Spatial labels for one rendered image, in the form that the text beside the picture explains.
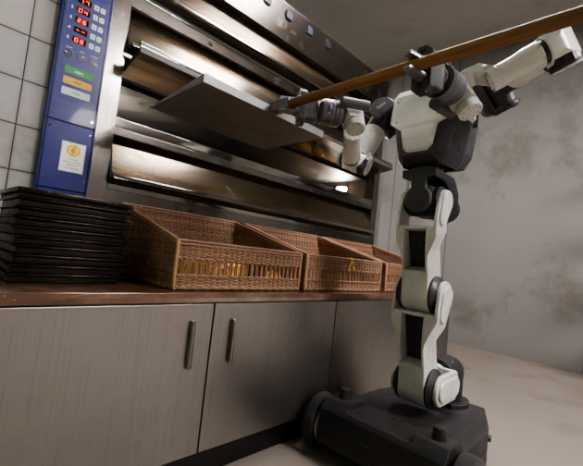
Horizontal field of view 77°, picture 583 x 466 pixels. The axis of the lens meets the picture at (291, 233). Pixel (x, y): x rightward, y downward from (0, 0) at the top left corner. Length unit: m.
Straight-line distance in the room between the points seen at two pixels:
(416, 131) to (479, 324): 2.93
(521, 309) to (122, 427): 3.54
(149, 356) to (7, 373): 0.30
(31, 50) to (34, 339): 0.99
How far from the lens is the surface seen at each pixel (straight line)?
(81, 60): 1.61
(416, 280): 1.42
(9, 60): 1.59
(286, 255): 1.39
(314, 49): 2.44
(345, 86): 1.12
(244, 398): 1.33
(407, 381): 1.53
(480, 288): 4.10
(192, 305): 1.12
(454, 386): 1.64
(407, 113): 1.50
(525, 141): 4.25
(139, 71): 1.68
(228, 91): 1.22
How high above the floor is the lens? 0.72
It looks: 3 degrees up
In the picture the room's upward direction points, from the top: 6 degrees clockwise
